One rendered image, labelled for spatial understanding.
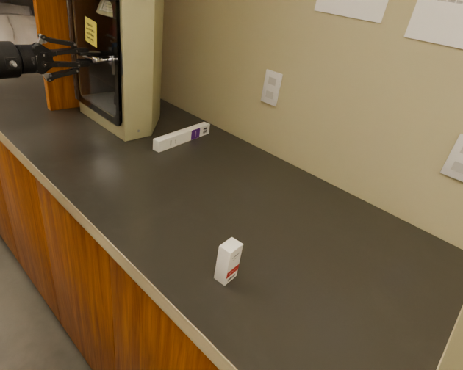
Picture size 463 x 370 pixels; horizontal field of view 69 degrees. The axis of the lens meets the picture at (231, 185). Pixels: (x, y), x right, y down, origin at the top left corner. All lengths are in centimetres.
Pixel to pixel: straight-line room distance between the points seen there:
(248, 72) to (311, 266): 79
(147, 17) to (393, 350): 106
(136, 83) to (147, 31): 16
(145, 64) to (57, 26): 39
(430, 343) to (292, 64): 87
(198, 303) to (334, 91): 76
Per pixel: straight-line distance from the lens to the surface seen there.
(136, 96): 120
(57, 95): 150
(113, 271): 93
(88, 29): 128
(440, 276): 96
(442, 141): 106
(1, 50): 109
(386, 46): 107
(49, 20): 144
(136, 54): 116
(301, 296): 74
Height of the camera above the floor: 146
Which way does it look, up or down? 31 degrees down
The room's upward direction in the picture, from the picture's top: 10 degrees clockwise
